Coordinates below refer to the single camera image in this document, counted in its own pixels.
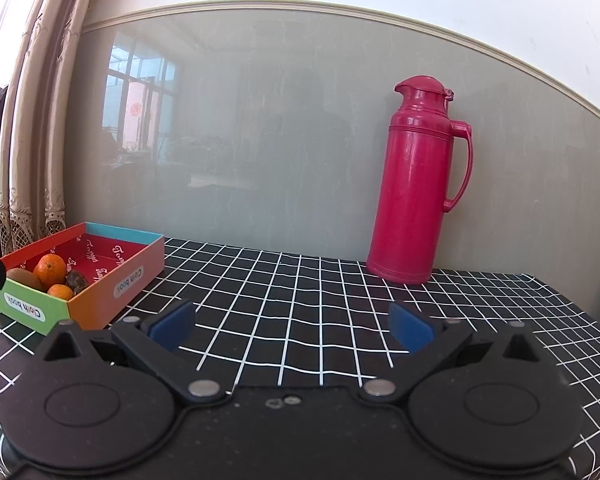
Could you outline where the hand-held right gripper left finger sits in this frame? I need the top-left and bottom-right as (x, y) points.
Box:
(37, 300), (228, 405)

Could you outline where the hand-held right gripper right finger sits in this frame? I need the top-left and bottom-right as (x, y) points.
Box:
(360, 302), (548, 403)

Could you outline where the brown kiwi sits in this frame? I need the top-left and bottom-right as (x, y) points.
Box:
(6, 268), (43, 292)

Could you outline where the colourful cardboard box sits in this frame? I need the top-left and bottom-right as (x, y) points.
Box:
(0, 221), (166, 336)

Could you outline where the black white checked tablecloth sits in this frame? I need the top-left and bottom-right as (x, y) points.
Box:
(0, 237), (600, 480)

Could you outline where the pink thermos jug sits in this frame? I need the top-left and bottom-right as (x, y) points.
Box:
(366, 75), (474, 285)

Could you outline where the beige curtain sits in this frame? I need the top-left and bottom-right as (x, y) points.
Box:
(0, 0), (96, 256)

